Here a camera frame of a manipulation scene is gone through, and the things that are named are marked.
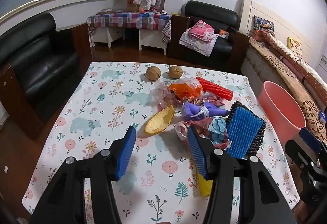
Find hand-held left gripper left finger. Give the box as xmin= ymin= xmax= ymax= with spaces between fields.
xmin=29 ymin=125 xmax=137 ymax=224

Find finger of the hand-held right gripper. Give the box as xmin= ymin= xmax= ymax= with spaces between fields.
xmin=284 ymin=139 xmax=321 ymax=172
xmin=299 ymin=127 xmax=327 ymax=157

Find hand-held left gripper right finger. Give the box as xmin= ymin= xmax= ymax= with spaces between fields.
xmin=187 ymin=125 xmax=298 ymax=224

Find colorful wrapper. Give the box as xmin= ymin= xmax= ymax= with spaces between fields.
xmin=174 ymin=117 xmax=232 ymax=151

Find yellow wrapper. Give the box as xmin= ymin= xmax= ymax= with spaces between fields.
xmin=196 ymin=171 xmax=214 ymax=198

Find pink plastic bucket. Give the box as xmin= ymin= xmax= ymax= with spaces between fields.
xmin=258 ymin=81 xmax=306 ymax=144

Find yellow fruit peel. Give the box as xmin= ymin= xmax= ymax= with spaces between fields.
xmin=144 ymin=105 xmax=176 ymax=135

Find blue black scrubbing sponge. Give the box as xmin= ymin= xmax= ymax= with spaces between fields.
xmin=225 ymin=101 xmax=267 ymax=159

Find dark red wrapper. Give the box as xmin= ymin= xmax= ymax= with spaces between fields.
xmin=198 ymin=95 xmax=226 ymax=108

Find orange printed plastic bag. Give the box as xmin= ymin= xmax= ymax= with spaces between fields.
xmin=151 ymin=77 xmax=205 ymax=112

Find red ribbed foam tube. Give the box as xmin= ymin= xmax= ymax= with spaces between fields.
xmin=195 ymin=76 xmax=234 ymax=101

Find floral bear print tablecloth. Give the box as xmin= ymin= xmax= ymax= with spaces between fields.
xmin=22 ymin=62 xmax=300 ymax=224

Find orange dotted quilt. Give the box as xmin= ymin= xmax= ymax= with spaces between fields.
xmin=255 ymin=27 xmax=327 ymax=102

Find brown leaf pattern blanket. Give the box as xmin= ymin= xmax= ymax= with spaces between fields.
xmin=249 ymin=37 xmax=327 ymax=143

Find brown walnut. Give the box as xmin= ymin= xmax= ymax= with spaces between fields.
xmin=168 ymin=66 xmax=183 ymax=79
xmin=145 ymin=66 xmax=161 ymax=83

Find yellow floral pillow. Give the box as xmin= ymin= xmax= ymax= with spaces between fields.
xmin=287 ymin=37 xmax=303 ymax=55

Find white printed cloth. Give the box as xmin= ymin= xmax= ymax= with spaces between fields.
xmin=178 ymin=31 xmax=219 ymax=58

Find white side table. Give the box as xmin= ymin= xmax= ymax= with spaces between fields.
xmin=89 ymin=27 xmax=168 ymax=55

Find pink folded clothes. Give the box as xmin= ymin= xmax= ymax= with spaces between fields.
xmin=188 ymin=20 xmax=215 ymax=42

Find colorful cartoon pillow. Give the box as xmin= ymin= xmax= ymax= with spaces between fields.
xmin=253 ymin=16 xmax=275 ymax=35

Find black leather sofa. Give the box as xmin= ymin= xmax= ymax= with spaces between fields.
xmin=0 ymin=12 xmax=92 ymax=140

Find cream bed headboard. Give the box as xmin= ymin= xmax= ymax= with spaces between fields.
xmin=239 ymin=0 xmax=312 ymax=61

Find checked tablecloth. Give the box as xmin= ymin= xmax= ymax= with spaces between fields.
xmin=86 ymin=11 xmax=173 ymax=44

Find black leather armchair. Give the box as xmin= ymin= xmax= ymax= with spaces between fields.
xmin=167 ymin=0 xmax=250 ymax=71

